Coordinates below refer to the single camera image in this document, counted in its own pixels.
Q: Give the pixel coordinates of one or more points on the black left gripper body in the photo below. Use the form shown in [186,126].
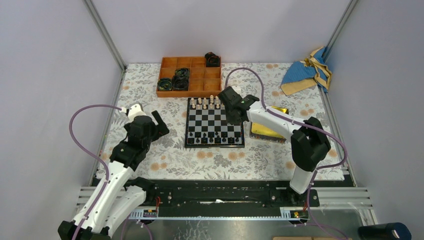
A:
[153,137]

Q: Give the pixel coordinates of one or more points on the gold tin of black pieces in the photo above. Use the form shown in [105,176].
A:
[261,132]

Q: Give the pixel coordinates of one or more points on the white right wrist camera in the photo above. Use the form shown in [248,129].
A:
[237,89]

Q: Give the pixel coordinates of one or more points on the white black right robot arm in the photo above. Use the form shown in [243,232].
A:
[309,143]

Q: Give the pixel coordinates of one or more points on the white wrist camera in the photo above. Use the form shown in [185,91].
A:
[133,111]
[237,89]

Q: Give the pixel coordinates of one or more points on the black coil compartment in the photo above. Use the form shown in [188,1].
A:
[180,80]
[212,60]

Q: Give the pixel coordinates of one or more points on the black coil middle compartment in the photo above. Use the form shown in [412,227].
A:
[180,80]

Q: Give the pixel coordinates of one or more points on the black silver chess board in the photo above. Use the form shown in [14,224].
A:
[209,115]

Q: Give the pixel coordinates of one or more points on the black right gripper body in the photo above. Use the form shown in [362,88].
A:
[231,118]

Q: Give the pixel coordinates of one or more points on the black green coil left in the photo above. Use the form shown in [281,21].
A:
[165,84]

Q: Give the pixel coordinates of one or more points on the blue yellow cloth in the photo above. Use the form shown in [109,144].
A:
[307,73]

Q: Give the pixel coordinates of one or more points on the black coil top compartment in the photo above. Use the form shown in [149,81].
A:
[212,60]

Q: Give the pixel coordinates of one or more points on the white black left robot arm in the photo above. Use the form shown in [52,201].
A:
[115,196]

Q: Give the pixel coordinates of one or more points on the floral table mat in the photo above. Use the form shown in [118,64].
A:
[257,160]

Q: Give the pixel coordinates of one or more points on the black cylinder bottom right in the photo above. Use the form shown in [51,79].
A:
[386,231]

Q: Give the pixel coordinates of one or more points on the orange compartment tray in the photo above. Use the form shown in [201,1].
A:
[203,81]

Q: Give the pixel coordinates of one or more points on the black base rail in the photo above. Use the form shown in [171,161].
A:
[225,198]

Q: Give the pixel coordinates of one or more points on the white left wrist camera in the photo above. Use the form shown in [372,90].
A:
[133,111]

